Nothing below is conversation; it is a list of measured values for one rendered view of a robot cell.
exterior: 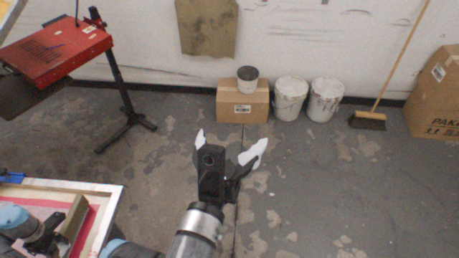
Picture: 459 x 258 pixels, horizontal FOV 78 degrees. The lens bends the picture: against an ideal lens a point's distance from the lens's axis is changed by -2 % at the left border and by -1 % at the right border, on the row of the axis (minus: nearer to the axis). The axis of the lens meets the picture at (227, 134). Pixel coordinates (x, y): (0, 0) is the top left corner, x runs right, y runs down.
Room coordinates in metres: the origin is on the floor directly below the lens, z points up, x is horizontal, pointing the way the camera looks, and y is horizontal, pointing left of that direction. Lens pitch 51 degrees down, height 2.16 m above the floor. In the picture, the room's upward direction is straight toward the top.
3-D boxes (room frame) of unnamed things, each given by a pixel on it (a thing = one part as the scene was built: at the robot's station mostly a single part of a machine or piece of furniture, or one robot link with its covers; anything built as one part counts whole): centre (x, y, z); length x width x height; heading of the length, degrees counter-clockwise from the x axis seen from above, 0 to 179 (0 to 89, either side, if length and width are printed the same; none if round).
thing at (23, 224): (0.35, 0.66, 1.30); 0.09 x 0.08 x 0.11; 154
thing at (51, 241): (0.35, 0.66, 1.14); 0.09 x 0.08 x 0.12; 175
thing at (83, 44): (1.65, 1.13, 1.06); 0.61 x 0.46 x 0.12; 145
